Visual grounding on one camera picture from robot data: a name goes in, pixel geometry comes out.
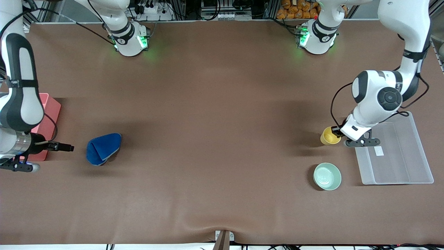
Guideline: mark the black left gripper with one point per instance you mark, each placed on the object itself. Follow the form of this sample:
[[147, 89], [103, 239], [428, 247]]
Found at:
[[336, 131]]

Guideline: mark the blue microfibre cloth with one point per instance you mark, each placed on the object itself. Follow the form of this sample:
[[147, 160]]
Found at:
[[102, 149]]

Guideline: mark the yellow plastic cup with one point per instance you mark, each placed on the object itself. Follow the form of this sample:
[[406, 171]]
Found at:
[[327, 139]]

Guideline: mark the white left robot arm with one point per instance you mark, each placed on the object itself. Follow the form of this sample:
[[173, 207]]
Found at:
[[374, 97]]

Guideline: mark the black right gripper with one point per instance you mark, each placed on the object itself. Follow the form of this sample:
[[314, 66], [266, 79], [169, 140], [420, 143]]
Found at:
[[39, 146]]

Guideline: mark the pink plastic bin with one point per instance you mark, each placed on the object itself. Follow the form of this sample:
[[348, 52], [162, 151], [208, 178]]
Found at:
[[52, 111]]

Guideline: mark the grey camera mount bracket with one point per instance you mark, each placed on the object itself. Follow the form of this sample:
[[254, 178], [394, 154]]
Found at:
[[224, 236]]

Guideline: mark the clear plastic bin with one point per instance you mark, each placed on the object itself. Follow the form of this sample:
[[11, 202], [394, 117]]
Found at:
[[402, 168]]

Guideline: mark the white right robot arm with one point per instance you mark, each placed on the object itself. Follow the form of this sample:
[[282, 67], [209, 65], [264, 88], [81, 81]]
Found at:
[[20, 86]]

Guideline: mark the white power strip with plugs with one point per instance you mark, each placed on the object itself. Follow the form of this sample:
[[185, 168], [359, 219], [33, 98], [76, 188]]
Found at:
[[158, 14]]

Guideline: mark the aluminium frame rail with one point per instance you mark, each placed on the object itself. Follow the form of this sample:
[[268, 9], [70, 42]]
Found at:
[[438, 52]]

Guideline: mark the white rectangular label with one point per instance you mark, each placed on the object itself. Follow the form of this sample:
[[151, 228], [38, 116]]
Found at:
[[378, 151]]

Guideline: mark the mint green bowl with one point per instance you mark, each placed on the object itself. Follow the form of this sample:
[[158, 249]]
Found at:
[[327, 177]]

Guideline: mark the long white power strip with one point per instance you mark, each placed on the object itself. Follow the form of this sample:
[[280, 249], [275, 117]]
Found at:
[[225, 16]]

